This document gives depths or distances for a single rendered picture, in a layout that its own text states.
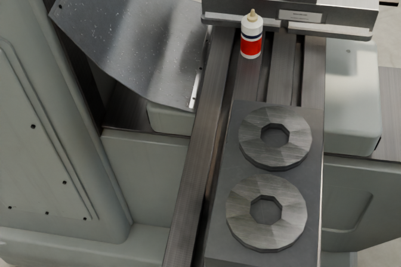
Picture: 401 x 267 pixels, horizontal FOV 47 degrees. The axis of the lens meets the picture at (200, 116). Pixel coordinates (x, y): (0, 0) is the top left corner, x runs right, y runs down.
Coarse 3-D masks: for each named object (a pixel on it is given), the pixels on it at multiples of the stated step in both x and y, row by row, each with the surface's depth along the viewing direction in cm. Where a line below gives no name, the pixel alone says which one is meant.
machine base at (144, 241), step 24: (0, 240) 151; (24, 240) 149; (48, 240) 149; (72, 240) 148; (144, 240) 147; (24, 264) 159; (48, 264) 153; (72, 264) 150; (96, 264) 148; (120, 264) 146; (144, 264) 144; (336, 264) 140
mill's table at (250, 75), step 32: (224, 32) 96; (224, 64) 91; (256, 64) 90; (288, 64) 90; (320, 64) 89; (224, 96) 89; (256, 96) 86; (288, 96) 85; (320, 96) 85; (224, 128) 85; (192, 160) 78; (192, 192) 75; (192, 224) 72; (320, 224) 71; (192, 256) 69; (320, 256) 68
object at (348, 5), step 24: (216, 0) 94; (240, 0) 92; (264, 0) 91; (288, 0) 90; (336, 0) 90; (360, 0) 89; (216, 24) 97; (240, 24) 96; (264, 24) 95; (288, 24) 94; (312, 24) 93; (336, 24) 92; (360, 24) 91
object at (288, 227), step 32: (256, 128) 57; (288, 128) 57; (320, 128) 58; (224, 160) 56; (256, 160) 55; (288, 160) 54; (320, 160) 56; (224, 192) 54; (256, 192) 52; (288, 192) 52; (320, 192) 54; (224, 224) 52; (256, 224) 50; (288, 224) 50; (224, 256) 49; (256, 256) 49; (288, 256) 49
